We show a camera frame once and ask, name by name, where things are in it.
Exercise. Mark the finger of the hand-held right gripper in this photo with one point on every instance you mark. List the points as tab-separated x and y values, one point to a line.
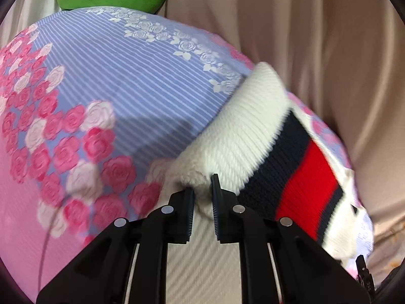
364	272

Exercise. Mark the white draped cloth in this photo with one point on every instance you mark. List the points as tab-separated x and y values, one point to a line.
38	0

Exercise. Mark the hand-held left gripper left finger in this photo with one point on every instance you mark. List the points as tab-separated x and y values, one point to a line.
190	218

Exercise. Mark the white knit striped sweater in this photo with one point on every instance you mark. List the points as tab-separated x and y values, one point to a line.
253	133

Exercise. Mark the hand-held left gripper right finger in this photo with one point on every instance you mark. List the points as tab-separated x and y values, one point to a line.
216	210

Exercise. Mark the beige draped cloth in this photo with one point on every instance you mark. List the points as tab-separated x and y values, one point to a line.
316	38

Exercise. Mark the pink blue floral bedsheet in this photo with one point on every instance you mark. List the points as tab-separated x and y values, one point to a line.
110	85

